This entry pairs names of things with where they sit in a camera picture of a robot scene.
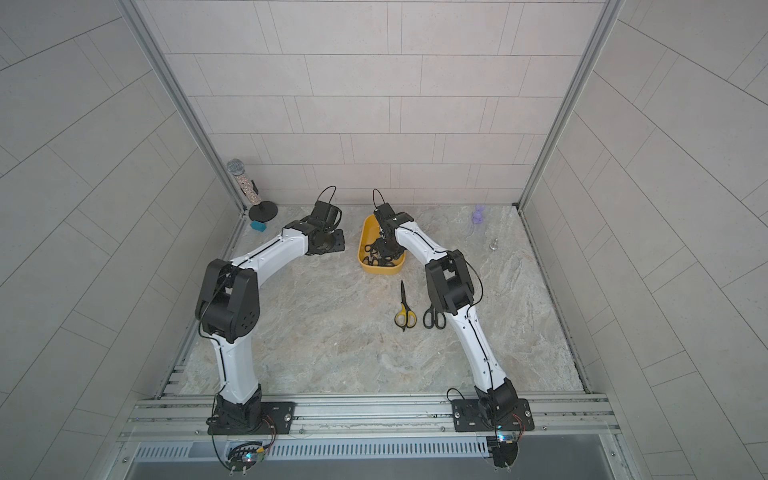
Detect yellow plastic storage box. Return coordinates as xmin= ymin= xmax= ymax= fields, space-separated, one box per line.
xmin=358 ymin=214 xmax=406 ymax=275

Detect yellow black handled scissors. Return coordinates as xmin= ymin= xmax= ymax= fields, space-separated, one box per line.
xmin=393 ymin=281 xmax=417 ymax=331

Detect all black scissors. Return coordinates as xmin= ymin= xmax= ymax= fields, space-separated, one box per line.
xmin=422 ymin=305 xmax=447 ymax=330

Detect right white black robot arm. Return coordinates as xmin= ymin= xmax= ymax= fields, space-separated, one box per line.
xmin=374 ymin=203 xmax=526 ymax=429

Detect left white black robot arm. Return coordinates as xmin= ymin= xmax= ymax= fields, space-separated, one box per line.
xmin=195 ymin=200 xmax=345 ymax=432

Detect teal small block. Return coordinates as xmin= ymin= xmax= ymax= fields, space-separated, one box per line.
xmin=250 ymin=221 xmax=267 ymax=232

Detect purple small toy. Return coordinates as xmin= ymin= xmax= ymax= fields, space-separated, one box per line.
xmin=471 ymin=205 xmax=485 ymax=225

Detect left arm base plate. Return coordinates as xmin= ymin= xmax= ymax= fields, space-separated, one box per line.
xmin=206 ymin=398 xmax=296 ymax=435

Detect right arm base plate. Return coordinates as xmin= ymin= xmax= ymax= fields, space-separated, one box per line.
xmin=451 ymin=398 xmax=535 ymax=433

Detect aluminium front rail frame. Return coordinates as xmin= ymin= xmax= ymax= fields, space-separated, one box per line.
xmin=118 ymin=393 xmax=620 ymax=442

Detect left circuit board with wires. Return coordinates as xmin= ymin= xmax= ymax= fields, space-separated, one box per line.
xmin=227 ymin=441 xmax=266 ymax=476

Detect circuit board with wires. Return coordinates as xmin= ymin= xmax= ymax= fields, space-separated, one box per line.
xmin=486 ymin=435 xmax=519 ymax=469
xmin=227 ymin=441 xmax=266 ymax=476

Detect right circuit board with wires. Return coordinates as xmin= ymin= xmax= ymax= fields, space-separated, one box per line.
xmin=486 ymin=435 xmax=519 ymax=469

